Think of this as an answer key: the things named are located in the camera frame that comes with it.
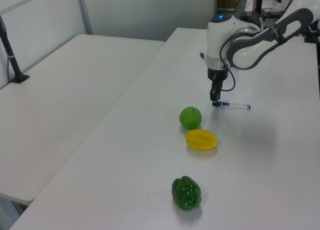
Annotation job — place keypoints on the black clamp stand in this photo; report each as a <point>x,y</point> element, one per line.
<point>312,36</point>

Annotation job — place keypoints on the black camera stand pole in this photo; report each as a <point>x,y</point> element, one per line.
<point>10,53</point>

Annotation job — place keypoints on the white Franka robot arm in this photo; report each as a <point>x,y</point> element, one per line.
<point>217,40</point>

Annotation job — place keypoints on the black vertical pole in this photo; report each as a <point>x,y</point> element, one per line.
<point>260,2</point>

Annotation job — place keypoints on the yellow toy starfruit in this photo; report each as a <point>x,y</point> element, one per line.
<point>201,139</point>

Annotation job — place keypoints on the grey metal partition post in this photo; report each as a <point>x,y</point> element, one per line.
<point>84,12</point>

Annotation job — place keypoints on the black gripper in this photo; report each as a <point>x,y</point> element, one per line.
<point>217,74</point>

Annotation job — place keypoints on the green round toy fruit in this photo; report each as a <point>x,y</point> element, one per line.
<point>190,117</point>

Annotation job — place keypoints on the green toy bell pepper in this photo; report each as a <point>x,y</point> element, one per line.
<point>186,193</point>

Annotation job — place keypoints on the black flat device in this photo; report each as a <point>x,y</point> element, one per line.
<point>272,13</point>

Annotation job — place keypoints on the white marker pen blue cap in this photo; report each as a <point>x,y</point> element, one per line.
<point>235,105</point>

